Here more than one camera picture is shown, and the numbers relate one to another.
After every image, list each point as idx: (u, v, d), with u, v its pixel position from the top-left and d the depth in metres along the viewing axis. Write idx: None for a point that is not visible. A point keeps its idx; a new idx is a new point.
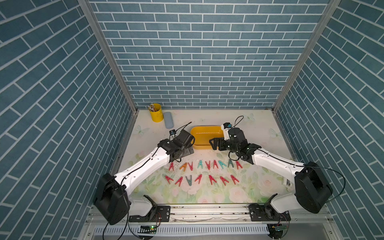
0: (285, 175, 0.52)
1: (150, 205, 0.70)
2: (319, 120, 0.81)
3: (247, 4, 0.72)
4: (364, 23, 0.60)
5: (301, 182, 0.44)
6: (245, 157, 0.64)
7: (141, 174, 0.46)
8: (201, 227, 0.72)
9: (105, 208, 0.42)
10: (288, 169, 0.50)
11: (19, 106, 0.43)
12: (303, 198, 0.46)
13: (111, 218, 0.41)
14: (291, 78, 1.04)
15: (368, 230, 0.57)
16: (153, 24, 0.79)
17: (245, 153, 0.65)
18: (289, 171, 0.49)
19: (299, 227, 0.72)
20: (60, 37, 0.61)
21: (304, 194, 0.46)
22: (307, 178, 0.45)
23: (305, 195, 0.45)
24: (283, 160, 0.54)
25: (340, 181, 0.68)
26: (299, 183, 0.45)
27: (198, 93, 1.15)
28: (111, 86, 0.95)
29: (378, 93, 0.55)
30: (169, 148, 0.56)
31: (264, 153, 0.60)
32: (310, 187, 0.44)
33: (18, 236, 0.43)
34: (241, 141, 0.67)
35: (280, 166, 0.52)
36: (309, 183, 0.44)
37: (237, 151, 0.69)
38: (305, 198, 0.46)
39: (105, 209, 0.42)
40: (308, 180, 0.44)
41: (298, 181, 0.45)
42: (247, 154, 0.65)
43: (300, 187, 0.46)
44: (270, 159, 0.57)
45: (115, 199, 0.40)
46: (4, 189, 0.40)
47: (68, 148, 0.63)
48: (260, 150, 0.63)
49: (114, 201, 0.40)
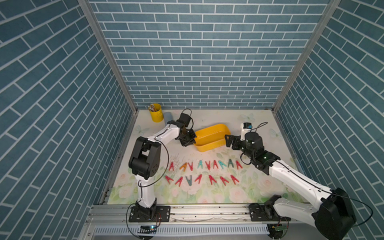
0: (306, 199, 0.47)
1: (149, 205, 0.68)
2: (319, 120, 0.81)
3: (247, 4, 0.72)
4: (364, 23, 0.60)
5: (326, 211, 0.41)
6: (260, 166, 0.60)
7: (165, 138, 0.58)
8: (201, 227, 0.72)
9: (141, 166, 0.52)
10: (313, 192, 0.46)
11: (20, 106, 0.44)
12: (324, 224, 0.43)
13: (149, 170, 0.52)
14: (291, 78, 1.04)
15: (367, 229, 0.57)
16: (153, 24, 0.79)
17: (260, 162, 0.61)
18: (313, 196, 0.45)
19: (300, 228, 0.71)
20: (61, 38, 0.61)
21: (326, 221, 0.42)
22: (334, 206, 0.41)
23: (329, 223, 0.42)
24: (308, 180, 0.49)
25: (340, 181, 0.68)
26: (323, 210, 0.42)
27: (198, 93, 1.15)
28: (111, 86, 0.96)
29: (378, 93, 0.55)
30: (177, 124, 0.71)
31: (284, 167, 0.55)
32: (336, 216, 0.40)
33: (18, 236, 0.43)
34: (258, 148, 0.61)
35: (303, 187, 0.48)
36: (337, 213, 0.40)
37: (253, 160, 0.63)
38: (328, 224, 0.42)
39: (140, 166, 0.52)
40: (334, 208, 0.41)
41: (323, 208, 0.42)
42: (263, 164, 0.60)
43: (323, 215, 0.42)
44: (292, 176, 0.52)
45: (151, 156, 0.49)
46: (4, 189, 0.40)
47: (68, 148, 0.63)
48: (279, 163, 0.57)
49: (151, 158, 0.52)
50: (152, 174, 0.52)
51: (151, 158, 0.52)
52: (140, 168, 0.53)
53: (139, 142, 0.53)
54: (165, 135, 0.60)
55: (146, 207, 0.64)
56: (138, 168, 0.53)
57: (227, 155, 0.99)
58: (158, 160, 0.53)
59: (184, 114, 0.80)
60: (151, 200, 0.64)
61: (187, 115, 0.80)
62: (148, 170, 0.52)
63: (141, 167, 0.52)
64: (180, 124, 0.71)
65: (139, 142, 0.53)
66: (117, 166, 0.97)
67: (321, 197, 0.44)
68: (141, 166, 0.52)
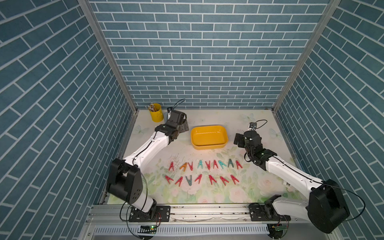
0: (299, 190, 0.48)
1: (146, 210, 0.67)
2: (319, 120, 0.82)
3: (247, 4, 0.72)
4: (364, 23, 0.60)
5: (316, 199, 0.42)
6: (258, 162, 0.63)
7: (150, 151, 0.50)
8: (201, 227, 0.72)
9: (120, 191, 0.45)
10: (304, 183, 0.48)
11: (19, 106, 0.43)
12: (316, 215, 0.44)
13: (130, 197, 0.44)
14: (291, 78, 1.03)
15: (367, 229, 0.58)
16: (153, 24, 0.79)
17: (258, 158, 0.64)
18: (305, 186, 0.47)
19: (299, 227, 0.72)
20: (60, 37, 0.61)
21: (317, 211, 0.43)
22: (324, 195, 0.42)
23: (320, 213, 0.43)
24: (300, 172, 0.51)
25: (341, 181, 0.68)
26: (313, 199, 0.43)
27: (198, 93, 1.15)
28: (111, 86, 0.96)
29: (378, 93, 0.55)
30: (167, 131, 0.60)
31: (279, 161, 0.58)
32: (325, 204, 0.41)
33: (18, 236, 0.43)
34: (256, 146, 0.65)
35: (296, 178, 0.50)
36: (327, 201, 0.42)
37: (251, 156, 0.70)
38: (319, 215, 0.43)
39: (120, 192, 0.45)
40: (324, 197, 0.42)
41: (313, 197, 0.43)
42: (261, 159, 0.63)
43: (314, 204, 0.44)
44: (286, 169, 0.54)
45: (129, 182, 0.44)
46: (4, 189, 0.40)
47: (68, 148, 0.63)
48: (276, 157, 0.61)
49: (130, 184, 0.44)
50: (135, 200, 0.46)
51: (129, 185, 0.44)
52: (119, 194, 0.46)
53: (114, 167, 0.45)
54: (149, 151, 0.51)
55: (144, 212, 0.64)
56: (117, 195, 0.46)
57: (227, 155, 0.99)
58: (140, 184, 0.46)
59: (173, 114, 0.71)
60: (149, 202, 0.63)
61: (177, 114, 0.66)
62: (129, 197, 0.44)
63: (120, 192, 0.45)
64: (171, 130, 0.61)
65: (114, 166, 0.45)
66: None
67: (312, 187, 0.46)
68: (120, 191, 0.45)
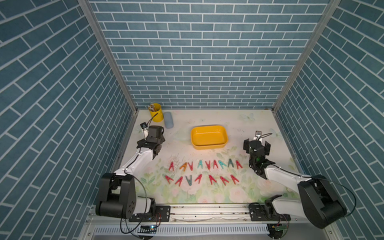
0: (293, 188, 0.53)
1: (145, 210, 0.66)
2: (319, 120, 0.81)
3: (247, 4, 0.72)
4: (364, 23, 0.60)
5: (304, 191, 0.46)
6: (259, 171, 0.68)
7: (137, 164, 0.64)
8: (201, 227, 0.72)
9: (114, 207, 0.42)
10: (294, 178, 0.53)
11: (19, 106, 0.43)
12: (308, 208, 0.46)
13: (125, 209, 0.42)
14: (291, 78, 1.03)
15: (367, 229, 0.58)
16: (153, 24, 0.79)
17: (258, 168, 0.69)
18: (294, 181, 0.52)
19: (299, 228, 0.72)
20: (60, 37, 0.61)
21: (308, 203, 0.45)
22: (310, 187, 0.46)
23: (310, 205, 0.45)
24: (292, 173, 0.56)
25: (341, 180, 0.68)
26: (302, 192, 0.46)
27: (198, 93, 1.15)
28: (111, 86, 0.95)
29: (378, 93, 0.55)
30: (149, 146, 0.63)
31: (275, 167, 0.64)
32: (312, 194, 0.44)
33: (18, 235, 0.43)
34: (259, 156, 0.69)
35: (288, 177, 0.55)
36: (313, 192, 0.45)
37: (253, 165, 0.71)
38: (310, 207, 0.45)
39: (114, 208, 0.42)
40: (311, 189, 0.45)
41: (301, 190, 0.47)
42: (261, 169, 0.68)
43: (303, 196, 0.46)
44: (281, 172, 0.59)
45: (124, 194, 0.42)
46: (4, 189, 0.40)
47: (68, 148, 0.63)
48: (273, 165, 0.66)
49: (125, 195, 0.42)
50: (130, 214, 0.43)
51: (125, 196, 0.42)
52: (113, 210, 0.42)
53: (105, 181, 0.43)
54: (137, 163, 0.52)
55: (145, 212, 0.62)
56: (111, 211, 0.42)
57: (227, 155, 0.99)
58: (134, 196, 0.44)
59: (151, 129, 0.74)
60: (145, 204, 0.60)
61: (153, 129, 0.69)
62: (124, 210, 0.42)
63: (114, 209, 0.42)
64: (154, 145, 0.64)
65: (106, 181, 0.43)
66: (117, 166, 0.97)
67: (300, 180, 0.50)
68: (114, 207, 0.42)
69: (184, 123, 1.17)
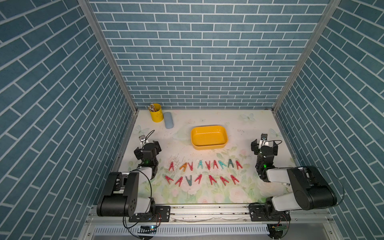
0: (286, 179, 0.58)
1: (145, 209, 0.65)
2: (319, 120, 0.81)
3: (247, 4, 0.72)
4: (364, 23, 0.60)
5: (291, 172, 0.51)
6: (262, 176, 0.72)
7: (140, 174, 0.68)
8: (201, 227, 0.72)
9: (116, 206, 0.42)
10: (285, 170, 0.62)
11: (20, 106, 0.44)
12: (297, 190, 0.49)
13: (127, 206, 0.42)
14: (291, 78, 1.03)
15: (368, 229, 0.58)
16: (153, 24, 0.79)
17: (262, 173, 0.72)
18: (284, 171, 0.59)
19: (300, 228, 0.72)
20: (61, 38, 0.61)
21: (296, 184, 0.49)
22: (297, 170, 0.51)
23: (297, 185, 0.49)
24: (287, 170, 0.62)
25: (341, 181, 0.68)
26: (291, 175, 0.51)
27: (198, 93, 1.15)
28: (111, 86, 0.95)
29: (378, 93, 0.55)
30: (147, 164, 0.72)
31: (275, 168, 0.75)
32: (301, 178, 0.49)
33: (18, 236, 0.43)
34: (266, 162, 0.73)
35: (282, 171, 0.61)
36: (299, 174, 0.50)
37: (258, 169, 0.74)
38: (297, 187, 0.49)
39: (115, 207, 0.42)
40: (298, 171, 0.50)
41: (290, 173, 0.52)
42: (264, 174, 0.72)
43: (292, 178, 0.51)
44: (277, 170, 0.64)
45: (127, 190, 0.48)
46: (4, 189, 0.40)
47: (68, 148, 0.63)
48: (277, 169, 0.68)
49: (128, 190, 0.45)
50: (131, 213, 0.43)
51: (127, 193, 0.44)
52: (115, 208, 0.42)
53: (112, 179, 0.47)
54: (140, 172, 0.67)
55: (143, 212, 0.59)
56: (112, 210, 0.42)
57: (227, 155, 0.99)
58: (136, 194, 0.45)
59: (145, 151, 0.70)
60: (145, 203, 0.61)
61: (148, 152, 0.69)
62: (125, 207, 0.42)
63: (117, 208, 0.42)
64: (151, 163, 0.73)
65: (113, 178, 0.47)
66: (117, 166, 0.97)
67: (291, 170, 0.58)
68: (115, 206, 0.42)
69: (184, 123, 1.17)
